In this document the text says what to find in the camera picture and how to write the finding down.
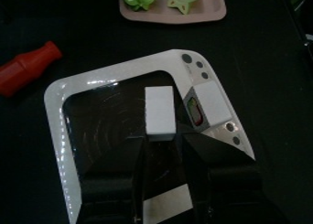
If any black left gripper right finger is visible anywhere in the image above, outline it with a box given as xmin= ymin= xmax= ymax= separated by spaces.
xmin=178 ymin=123 xmax=286 ymax=224

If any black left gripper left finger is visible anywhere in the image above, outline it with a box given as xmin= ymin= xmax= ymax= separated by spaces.
xmin=76 ymin=135 xmax=147 ymax=224

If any red toy ketchup bottle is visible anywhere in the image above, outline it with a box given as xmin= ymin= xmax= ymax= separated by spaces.
xmin=0 ymin=40 xmax=64 ymax=98

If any pink plastic tray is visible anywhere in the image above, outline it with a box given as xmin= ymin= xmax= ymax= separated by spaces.
xmin=119 ymin=0 xmax=227 ymax=25

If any white sushi rice piece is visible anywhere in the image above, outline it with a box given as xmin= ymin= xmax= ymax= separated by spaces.
xmin=144 ymin=85 xmax=178 ymax=143

